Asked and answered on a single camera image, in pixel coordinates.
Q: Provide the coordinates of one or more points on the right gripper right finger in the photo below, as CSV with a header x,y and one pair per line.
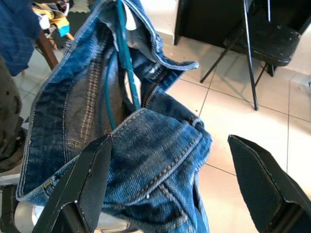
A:
x,y
262,189

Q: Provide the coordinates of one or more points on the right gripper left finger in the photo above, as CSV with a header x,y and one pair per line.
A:
x,y
85,182

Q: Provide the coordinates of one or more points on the blue denim shorts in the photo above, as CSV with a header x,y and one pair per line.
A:
x,y
150,157

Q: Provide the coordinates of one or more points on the dark navy shirt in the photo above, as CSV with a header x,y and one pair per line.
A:
x,y
17,31

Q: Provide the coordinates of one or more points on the dark wooden table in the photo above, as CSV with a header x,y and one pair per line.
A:
x,y
47,51

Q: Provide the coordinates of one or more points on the black folding chair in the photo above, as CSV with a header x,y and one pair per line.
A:
x,y
272,43

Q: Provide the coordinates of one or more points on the small black foam mat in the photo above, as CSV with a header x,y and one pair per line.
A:
x,y
77,21

